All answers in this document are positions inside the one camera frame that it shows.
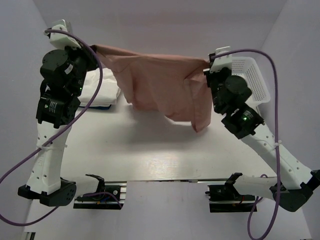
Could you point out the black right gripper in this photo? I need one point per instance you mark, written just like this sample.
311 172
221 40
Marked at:
210 76

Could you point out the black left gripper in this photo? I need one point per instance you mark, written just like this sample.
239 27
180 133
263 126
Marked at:
85 53

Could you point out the pink printed t shirt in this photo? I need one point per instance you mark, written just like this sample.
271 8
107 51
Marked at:
170 84

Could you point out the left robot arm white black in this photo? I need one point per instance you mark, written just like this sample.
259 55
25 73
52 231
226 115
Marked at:
56 111

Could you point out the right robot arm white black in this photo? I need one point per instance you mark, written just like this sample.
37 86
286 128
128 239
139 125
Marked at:
294 182

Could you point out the white plastic mesh basket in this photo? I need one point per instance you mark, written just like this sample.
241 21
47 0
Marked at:
247 68

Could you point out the white folded t shirt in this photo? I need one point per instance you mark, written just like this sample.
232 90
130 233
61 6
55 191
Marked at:
108 93

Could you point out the blue folded t shirt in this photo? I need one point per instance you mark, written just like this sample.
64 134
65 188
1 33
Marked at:
101 108

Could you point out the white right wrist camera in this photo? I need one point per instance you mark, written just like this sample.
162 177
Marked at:
220 59

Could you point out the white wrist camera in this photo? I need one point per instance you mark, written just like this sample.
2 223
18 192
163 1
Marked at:
220 59
60 41

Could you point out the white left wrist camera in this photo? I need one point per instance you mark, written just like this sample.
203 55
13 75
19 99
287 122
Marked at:
60 41

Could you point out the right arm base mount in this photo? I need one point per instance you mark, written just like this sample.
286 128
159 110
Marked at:
222 200

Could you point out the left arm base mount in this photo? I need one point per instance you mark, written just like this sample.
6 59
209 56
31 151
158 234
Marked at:
93 192

